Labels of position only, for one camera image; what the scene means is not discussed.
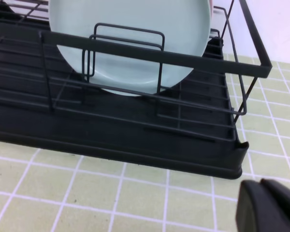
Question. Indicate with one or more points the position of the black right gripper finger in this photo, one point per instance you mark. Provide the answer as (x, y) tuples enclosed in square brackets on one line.
[(263, 207)]

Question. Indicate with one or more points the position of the black drip tray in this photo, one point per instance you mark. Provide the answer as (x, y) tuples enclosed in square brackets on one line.
[(190, 126)]

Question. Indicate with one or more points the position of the light green plate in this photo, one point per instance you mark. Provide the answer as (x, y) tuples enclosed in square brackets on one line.
[(181, 26)]

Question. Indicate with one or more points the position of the black wire dish rack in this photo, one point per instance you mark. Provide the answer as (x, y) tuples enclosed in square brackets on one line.
[(211, 60)]

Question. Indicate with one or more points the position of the pink plate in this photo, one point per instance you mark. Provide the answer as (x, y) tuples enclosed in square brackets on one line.
[(211, 7)]

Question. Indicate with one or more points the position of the green checkered tablecloth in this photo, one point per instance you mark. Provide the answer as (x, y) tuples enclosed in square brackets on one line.
[(48, 191)]

